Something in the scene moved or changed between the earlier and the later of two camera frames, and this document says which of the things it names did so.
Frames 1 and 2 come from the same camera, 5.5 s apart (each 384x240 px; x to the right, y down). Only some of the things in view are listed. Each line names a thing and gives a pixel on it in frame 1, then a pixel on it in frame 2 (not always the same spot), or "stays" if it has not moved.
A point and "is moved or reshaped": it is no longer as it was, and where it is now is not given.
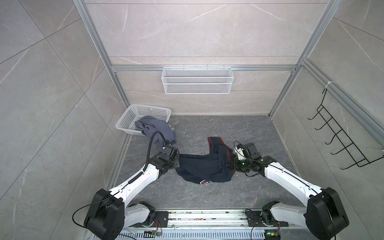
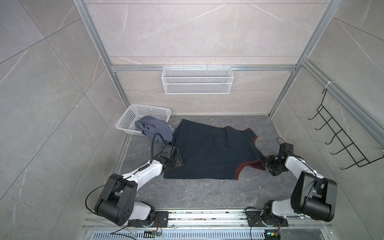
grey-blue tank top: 148,125 stays
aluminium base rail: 222,224 stays
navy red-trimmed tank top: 205,168 is moved or reshaped
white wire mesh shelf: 197,80 stays
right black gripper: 234,165 → 268,160
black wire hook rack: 359,159 stays
